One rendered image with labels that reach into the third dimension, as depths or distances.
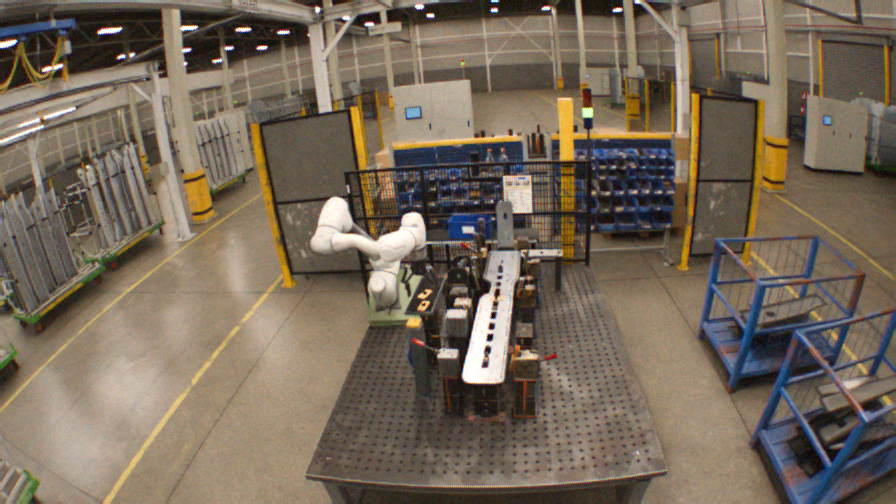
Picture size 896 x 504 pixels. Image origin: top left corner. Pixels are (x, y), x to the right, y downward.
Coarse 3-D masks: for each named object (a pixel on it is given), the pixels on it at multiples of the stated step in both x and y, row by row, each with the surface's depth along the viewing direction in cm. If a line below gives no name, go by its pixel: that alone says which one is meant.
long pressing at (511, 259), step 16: (496, 256) 298; (512, 256) 295; (496, 272) 276; (512, 272) 274; (496, 288) 257; (512, 288) 256; (480, 304) 241; (512, 304) 240; (480, 320) 227; (496, 320) 226; (480, 336) 214; (496, 336) 212; (480, 352) 202; (496, 352) 201; (464, 368) 192; (480, 368) 191; (496, 368) 190
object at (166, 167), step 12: (132, 84) 618; (156, 84) 618; (96, 96) 629; (144, 96) 628; (156, 96) 623; (156, 108) 631; (156, 120) 640; (156, 132) 647; (168, 144) 672; (168, 156) 674; (168, 168) 677; (168, 180) 687; (180, 204) 715; (180, 216) 716; (180, 228) 726; (180, 240) 727
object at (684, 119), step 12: (636, 0) 506; (672, 0) 491; (672, 36) 524; (684, 36) 514; (684, 48) 522; (684, 60) 529; (684, 72) 537; (684, 84) 544; (684, 96) 552; (684, 108) 559; (684, 120) 558; (684, 132) 574; (684, 168) 597; (684, 180) 604
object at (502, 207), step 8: (496, 208) 301; (504, 208) 300; (512, 208) 299; (496, 216) 303; (512, 216) 301; (504, 224) 304; (512, 224) 303; (512, 232) 306; (504, 240) 309; (512, 240) 308
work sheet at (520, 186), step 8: (504, 176) 318; (512, 176) 317; (520, 176) 316; (528, 176) 315; (504, 184) 321; (512, 184) 320; (520, 184) 319; (528, 184) 318; (504, 192) 324; (512, 192) 322; (520, 192) 321; (528, 192) 320; (504, 200) 326; (512, 200) 325; (520, 200) 324; (528, 200) 323; (520, 208) 326; (528, 208) 325
